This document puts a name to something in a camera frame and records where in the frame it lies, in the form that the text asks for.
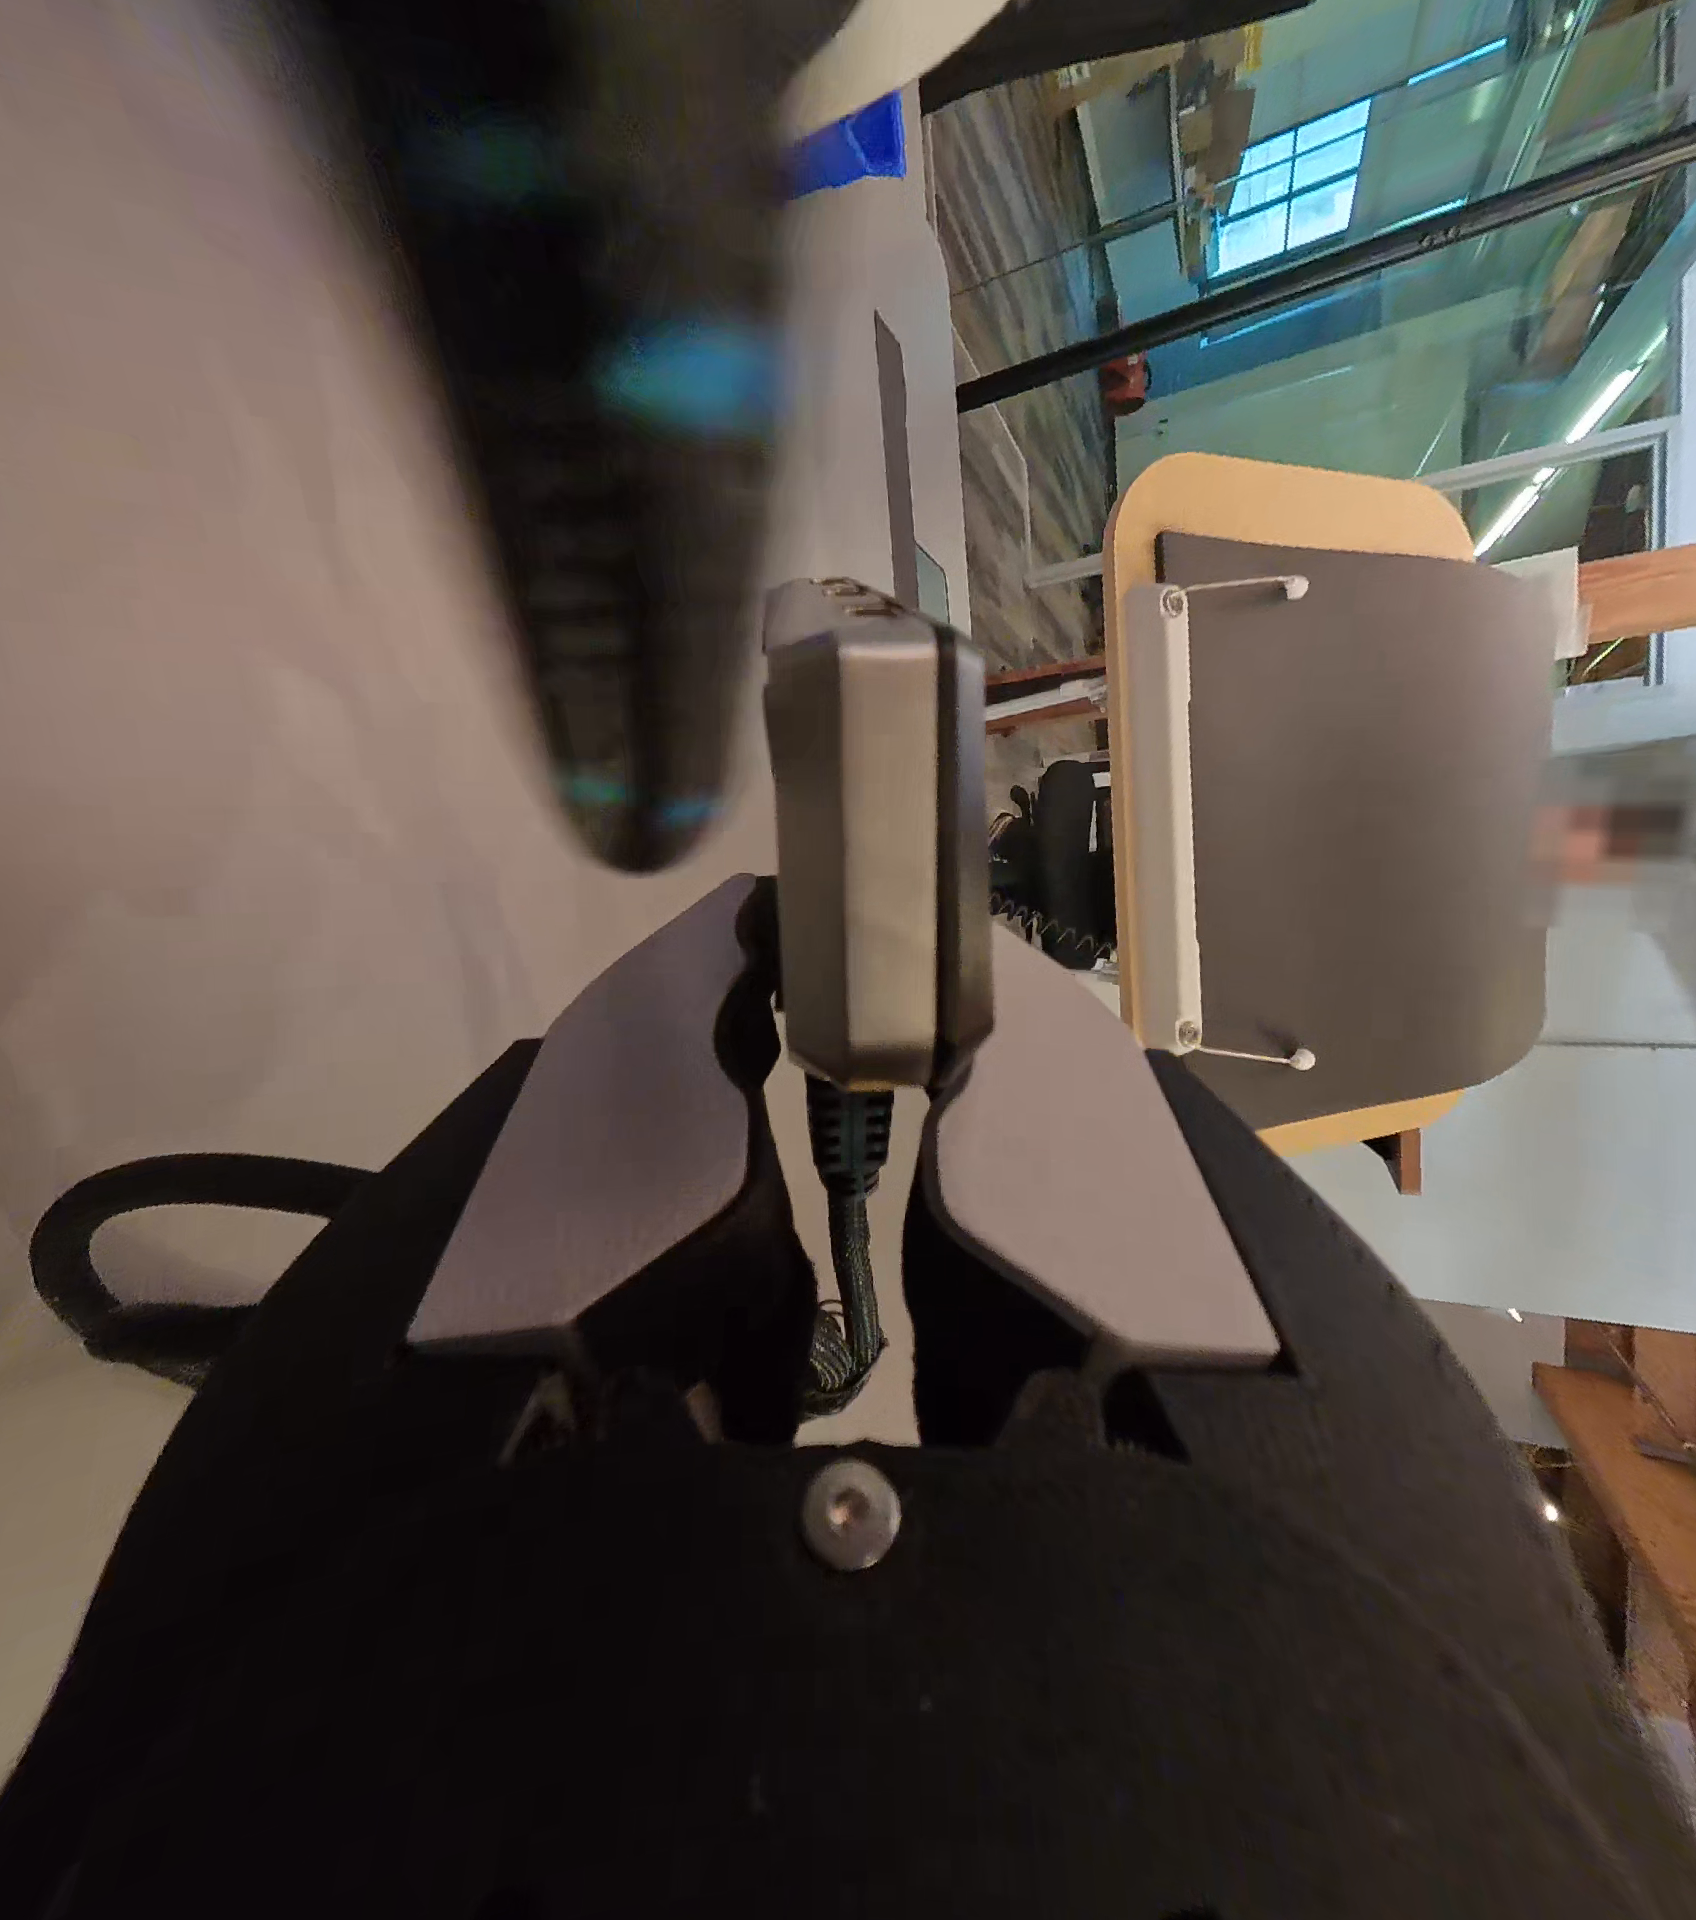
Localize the blue plastic bin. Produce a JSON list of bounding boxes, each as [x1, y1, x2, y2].
[[785, 86, 914, 200]]

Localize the thick black hub cable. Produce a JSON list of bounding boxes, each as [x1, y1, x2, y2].
[[30, 1081, 896, 1413]]

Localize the black metal rail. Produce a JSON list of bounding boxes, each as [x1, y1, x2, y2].
[[953, 91, 1696, 410]]

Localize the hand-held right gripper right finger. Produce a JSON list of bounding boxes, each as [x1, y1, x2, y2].
[[903, 933, 1280, 1448]]

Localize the grey metal usb hub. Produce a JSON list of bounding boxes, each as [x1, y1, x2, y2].
[[763, 576, 1001, 1093]]

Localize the white bracket with rods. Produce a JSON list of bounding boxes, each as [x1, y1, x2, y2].
[[1121, 575, 1319, 1073]]

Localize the black braided cable green plugs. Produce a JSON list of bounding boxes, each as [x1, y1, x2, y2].
[[338, 0, 799, 877]]

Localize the wooden beam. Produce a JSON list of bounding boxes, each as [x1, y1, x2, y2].
[[1569, 522, 1696, 650]]

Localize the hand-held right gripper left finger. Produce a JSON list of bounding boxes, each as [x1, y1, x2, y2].
[[403, 873, 812, 1446]]

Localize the wood-edged grey board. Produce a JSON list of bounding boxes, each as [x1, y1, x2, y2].
[[1101, 450, 1559, 1160]]

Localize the black office chair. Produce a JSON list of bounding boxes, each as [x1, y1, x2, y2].
[[990, 756, 1118, 971]]

